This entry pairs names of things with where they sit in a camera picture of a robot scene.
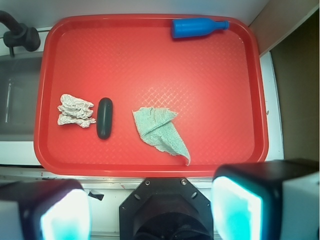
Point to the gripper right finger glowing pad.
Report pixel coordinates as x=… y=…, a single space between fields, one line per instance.
x=271 y=200

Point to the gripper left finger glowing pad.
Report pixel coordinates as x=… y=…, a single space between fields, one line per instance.
x=56 y=209

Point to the crumpled white paper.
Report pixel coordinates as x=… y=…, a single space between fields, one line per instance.
x=73 y=110

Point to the black tape piece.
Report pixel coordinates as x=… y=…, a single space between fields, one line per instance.
x=96 y=195

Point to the black oval capsule object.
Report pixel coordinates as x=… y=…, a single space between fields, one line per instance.
x=104 y=118

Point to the green knitted cloth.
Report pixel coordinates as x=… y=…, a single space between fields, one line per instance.
x=155 y=128

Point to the metal sink basin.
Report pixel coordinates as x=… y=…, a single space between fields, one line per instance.
x=19 y=81

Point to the red plastic tray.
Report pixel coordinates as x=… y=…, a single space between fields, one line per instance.
x=213 y=83

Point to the black faucet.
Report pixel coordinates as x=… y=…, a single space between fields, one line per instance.
x=18 y=34

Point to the blue plastic bottle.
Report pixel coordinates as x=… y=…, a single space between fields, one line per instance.
x=196 y=27

